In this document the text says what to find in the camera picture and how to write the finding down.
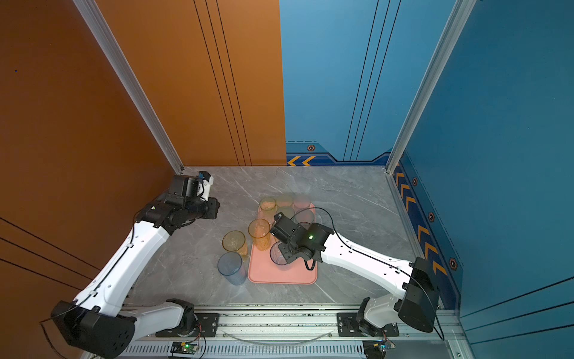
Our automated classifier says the aluminium corner post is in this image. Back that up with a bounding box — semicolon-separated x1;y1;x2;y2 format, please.
386;0;477;175
73;0;184;174

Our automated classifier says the green circuit board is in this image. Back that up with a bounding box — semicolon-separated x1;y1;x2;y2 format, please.
170;341;202;358
363;340;396;359

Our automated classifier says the tall yellow glass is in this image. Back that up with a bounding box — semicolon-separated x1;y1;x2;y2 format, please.
248;218;271;251

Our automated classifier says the yellow-green short glass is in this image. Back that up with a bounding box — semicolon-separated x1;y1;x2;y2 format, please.
275;194;294;208

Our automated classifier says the pink plastic tray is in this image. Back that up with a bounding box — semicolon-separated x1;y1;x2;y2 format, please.
248;208;318;285

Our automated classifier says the left aluminium corner post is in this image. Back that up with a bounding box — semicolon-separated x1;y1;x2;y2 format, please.
73;0;184;174

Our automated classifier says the aluminium front rail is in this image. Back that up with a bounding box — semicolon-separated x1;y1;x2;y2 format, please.
120;305;474;358

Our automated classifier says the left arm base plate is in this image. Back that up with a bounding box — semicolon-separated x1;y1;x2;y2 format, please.
155;313;220;339

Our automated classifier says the amber orange glass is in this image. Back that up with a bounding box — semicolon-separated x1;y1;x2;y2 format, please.
222;230;249;262

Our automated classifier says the pale pink clear glass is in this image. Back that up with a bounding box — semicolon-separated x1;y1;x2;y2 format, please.
293;194;311;211

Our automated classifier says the tall blue glass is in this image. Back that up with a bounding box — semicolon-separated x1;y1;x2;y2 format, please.
217;252;247;286

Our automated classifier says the left green circuit board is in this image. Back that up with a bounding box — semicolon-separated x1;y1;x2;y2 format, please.
170;341;202;358

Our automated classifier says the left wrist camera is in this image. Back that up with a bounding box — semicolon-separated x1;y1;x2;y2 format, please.
197;171;214;201

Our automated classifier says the small green glass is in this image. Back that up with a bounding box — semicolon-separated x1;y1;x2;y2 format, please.
259;196;277;215

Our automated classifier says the right aluminium corner post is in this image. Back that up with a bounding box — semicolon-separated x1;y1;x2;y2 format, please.
386;0;477;175

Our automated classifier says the blue short glass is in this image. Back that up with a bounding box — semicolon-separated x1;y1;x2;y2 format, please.
269;242;289;269

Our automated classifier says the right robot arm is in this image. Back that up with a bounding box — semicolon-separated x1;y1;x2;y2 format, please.
271;212;443;337

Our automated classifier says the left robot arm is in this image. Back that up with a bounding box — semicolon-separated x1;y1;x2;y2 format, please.
49;171;220;358

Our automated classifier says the right green circuit board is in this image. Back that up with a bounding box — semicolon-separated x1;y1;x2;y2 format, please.
363;340;396;359

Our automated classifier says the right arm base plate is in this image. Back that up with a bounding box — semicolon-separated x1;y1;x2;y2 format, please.
336;312;400;337

